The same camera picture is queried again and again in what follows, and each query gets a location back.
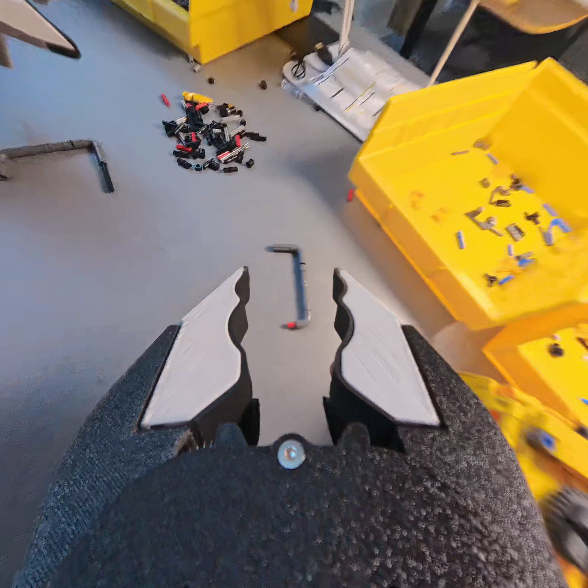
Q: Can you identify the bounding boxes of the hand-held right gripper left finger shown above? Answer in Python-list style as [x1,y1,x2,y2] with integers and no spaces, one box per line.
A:
[139,266,261,446]

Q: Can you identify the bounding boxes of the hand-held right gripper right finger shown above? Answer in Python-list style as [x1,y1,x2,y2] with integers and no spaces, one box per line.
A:
[323,268,442,452]

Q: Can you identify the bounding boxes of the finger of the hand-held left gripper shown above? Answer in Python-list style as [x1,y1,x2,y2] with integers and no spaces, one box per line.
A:
[0,0,82,70]

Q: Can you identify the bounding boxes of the grey bent rod red caps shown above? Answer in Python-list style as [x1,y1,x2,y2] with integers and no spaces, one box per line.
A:
[0,139,115,195]
[265,244,312,332]

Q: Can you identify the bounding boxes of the yellow building brick model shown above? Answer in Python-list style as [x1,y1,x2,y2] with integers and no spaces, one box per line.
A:
[459,371,588,588]

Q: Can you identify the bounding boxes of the yellow storage bin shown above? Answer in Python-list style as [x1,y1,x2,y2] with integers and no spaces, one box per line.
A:
[110,0,314,65]
[482,303,588,429]
[348,57,588,331]

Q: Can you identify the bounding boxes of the grey desk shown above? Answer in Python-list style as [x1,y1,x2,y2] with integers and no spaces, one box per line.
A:
[0,0,488,585]

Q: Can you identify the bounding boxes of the scattered blue grey brick pins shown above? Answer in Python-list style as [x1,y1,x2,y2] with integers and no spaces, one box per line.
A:
[450,138,576,288]

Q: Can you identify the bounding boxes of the pile of black red pins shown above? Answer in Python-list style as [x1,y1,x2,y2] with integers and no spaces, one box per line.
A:
[162,99,268,175]

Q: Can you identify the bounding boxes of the black usb cable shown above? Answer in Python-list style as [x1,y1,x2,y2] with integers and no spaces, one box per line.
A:
[288,42,339,80]

